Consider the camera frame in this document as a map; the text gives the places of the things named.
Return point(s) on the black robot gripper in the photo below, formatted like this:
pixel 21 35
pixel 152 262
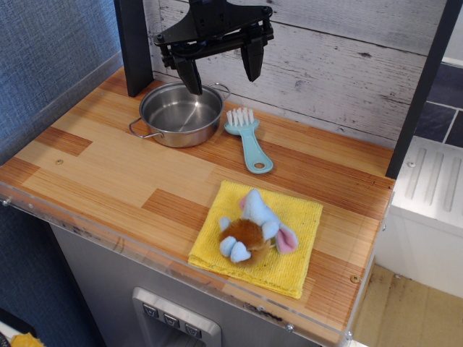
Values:
pixel 212 27

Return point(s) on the blue and brown plush mouse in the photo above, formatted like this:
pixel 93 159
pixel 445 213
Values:
pixel 247 240

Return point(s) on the light blue dish brush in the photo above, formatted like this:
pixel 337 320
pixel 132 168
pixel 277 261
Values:
pixel 241 122

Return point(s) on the small stainless steel pot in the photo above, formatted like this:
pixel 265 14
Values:
pixel 174 117

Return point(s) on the clear acrylic edge guard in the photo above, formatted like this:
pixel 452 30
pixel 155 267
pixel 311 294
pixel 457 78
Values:
pixel 306 298

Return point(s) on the yellow folded cloth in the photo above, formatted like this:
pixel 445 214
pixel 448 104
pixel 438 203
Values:
pixel 281 273

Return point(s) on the silver dispenser button panel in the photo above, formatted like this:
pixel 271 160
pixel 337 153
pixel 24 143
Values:
pixel 165 323

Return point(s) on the white ribbed cabinet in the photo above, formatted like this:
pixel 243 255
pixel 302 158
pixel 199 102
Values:
pixel 422 231

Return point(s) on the yellow object bottom left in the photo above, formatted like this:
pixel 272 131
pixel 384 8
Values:
pixel 25 340

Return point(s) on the black left vertical post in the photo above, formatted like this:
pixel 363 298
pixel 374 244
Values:
pixel 133 36

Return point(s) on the black vertical post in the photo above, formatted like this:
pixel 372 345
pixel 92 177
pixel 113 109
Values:
pixel 438 47
pixel 133 36

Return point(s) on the black right vertical post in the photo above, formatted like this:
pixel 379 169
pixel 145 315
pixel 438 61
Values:
pixel 438 47

